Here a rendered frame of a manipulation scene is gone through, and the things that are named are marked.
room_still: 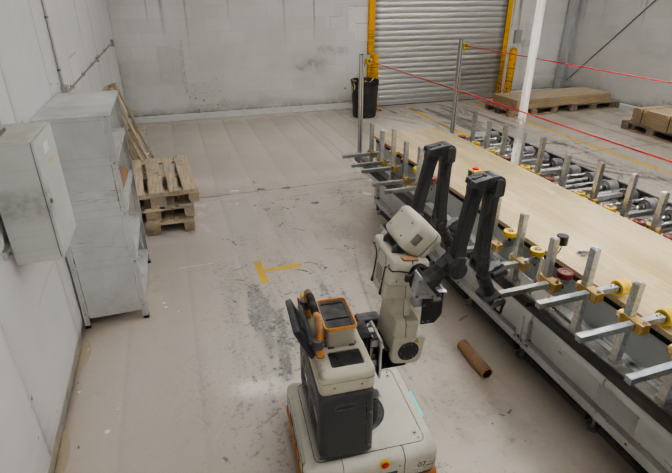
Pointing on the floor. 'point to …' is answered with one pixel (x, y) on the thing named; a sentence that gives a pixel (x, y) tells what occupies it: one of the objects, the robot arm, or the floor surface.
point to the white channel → (530, 70)
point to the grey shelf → (100, 203)
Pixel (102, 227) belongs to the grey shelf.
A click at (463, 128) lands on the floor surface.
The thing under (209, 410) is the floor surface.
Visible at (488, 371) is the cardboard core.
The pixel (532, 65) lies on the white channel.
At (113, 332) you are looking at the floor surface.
